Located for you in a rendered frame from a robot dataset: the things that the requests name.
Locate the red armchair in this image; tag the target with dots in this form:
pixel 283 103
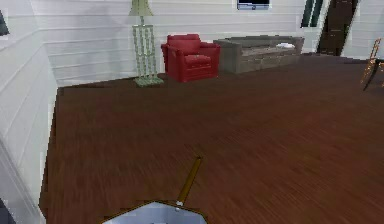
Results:
pixel 190 56

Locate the orange wooden chair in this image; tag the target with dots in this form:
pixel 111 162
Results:
pixel 372 63

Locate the green floor lamp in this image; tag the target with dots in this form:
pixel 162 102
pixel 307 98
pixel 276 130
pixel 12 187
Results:
pixel 145 50

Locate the grey-brown sofa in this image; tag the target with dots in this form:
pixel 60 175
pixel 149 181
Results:
pixel 260 53

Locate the white cushion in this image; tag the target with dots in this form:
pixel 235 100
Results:
pixel 286 45

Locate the dark green window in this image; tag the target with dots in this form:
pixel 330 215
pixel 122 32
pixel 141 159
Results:
pixel 311 12

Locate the dark brown room door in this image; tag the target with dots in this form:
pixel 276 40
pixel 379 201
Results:
pixel 336 26

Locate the dark framed wall picture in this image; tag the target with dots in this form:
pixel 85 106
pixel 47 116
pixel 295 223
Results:
pixel 2 25

